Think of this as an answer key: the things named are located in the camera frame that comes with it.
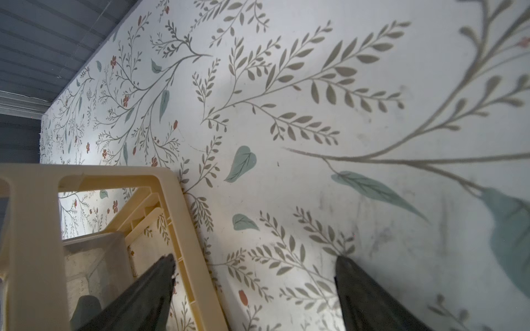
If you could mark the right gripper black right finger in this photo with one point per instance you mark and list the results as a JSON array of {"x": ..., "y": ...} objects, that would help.
[{"x": 366, "y": 305}]

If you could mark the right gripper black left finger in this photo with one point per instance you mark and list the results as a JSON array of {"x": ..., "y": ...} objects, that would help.
[{"x": 144, "y": 305}]

